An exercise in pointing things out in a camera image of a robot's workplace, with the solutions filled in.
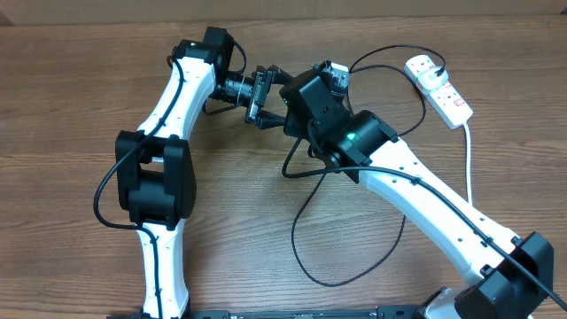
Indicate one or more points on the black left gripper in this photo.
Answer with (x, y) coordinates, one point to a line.
(263, 118)

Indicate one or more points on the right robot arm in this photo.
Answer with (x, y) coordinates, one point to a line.
(507, 276)

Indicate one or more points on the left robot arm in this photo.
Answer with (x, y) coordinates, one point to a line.
(156, 179)

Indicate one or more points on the white USB charger plug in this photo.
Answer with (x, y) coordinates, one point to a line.
(432, 79)

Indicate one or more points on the white power strip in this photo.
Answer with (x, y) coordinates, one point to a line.
(446, 100)

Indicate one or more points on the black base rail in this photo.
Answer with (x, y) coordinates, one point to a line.
(381, 312)

